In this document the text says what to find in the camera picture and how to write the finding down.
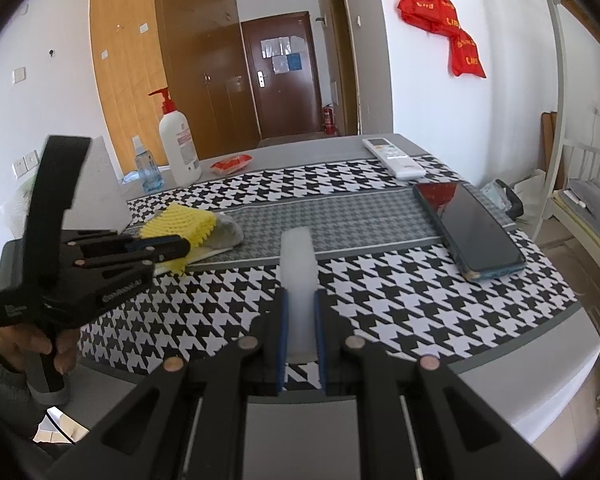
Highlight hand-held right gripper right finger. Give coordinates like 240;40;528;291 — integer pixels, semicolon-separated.
314;287;563;480

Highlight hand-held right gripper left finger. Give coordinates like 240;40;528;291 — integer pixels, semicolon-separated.
45;287;288;480

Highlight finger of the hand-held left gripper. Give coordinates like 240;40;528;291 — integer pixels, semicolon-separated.
74;238;192;277
62;230;181;254

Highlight yellow silicone scrubber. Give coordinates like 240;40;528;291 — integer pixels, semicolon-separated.
139;203;217;273

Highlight white foam box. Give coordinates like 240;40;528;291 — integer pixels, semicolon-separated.
0;135;128;241

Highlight translucent white tube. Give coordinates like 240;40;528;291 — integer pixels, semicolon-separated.
279;227;316;365

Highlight person's left forearm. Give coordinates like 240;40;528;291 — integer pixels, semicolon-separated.
0;340;48;446

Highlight person's left hand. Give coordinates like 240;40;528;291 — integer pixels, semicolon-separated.
0;297;78;376

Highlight houndstooth table cloth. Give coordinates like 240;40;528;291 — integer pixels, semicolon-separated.
77;152;581;376

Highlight blue spray bottle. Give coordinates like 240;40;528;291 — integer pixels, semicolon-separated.
131;135;162;193

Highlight white pump bottle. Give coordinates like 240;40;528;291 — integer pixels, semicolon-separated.
148;86;202;188

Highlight red snack packet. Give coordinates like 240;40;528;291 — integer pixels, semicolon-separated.
210;154;253;176

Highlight wooden wardrobe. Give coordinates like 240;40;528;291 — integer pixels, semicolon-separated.
90;0;261;173

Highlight dark smartphone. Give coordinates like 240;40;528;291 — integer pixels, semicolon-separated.
412;181;527;282

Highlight white crumpled paper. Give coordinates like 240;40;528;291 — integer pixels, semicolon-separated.
32;405;91;445

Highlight brown entrance door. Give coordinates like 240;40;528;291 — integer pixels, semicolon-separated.
241;11;323;138

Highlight white remote control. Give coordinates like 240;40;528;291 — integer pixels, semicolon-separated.
362;136;426;179

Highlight papers on door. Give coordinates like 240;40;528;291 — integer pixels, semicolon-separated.
260;35;303;73

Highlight white bag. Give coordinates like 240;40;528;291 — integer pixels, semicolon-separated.
512;169;548;223

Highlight leaning wooden boards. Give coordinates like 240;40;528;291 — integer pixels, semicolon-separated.
539;111;561;191

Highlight grey mattress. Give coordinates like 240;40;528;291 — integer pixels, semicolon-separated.
567;177;600;233

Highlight red plastic bag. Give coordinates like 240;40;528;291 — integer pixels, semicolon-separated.
449;27;487;79
397;0;458;36

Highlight wooden side door frame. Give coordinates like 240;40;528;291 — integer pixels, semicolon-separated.
328;0;362;136

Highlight white metal bunk bed frame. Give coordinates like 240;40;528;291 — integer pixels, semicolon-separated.
532;0;600;241

